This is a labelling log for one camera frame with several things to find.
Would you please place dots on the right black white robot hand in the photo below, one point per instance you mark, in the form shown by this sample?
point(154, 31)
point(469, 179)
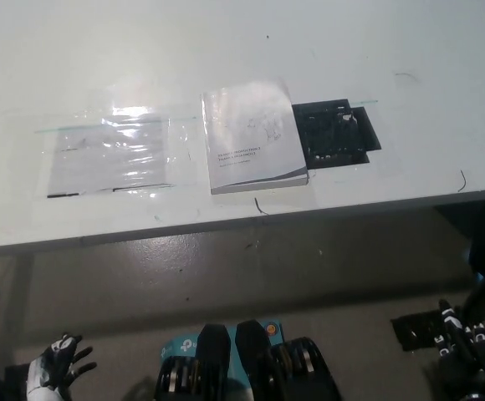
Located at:
point(470, 355)

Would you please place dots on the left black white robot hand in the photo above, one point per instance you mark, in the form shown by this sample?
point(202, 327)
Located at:
point(52, 367)

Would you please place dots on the white paperback book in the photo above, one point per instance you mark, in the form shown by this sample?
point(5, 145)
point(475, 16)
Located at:
point(251, 142)

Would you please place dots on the black floor plate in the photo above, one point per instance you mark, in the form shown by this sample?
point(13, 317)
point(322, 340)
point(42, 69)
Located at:
point(418, 332)

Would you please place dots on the teal cardboard box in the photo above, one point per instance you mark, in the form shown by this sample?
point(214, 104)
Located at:
point(180, 348)

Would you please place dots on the paper sheet in plastic sleeve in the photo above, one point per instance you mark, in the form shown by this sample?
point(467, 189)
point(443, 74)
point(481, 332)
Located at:
point(108, 163)

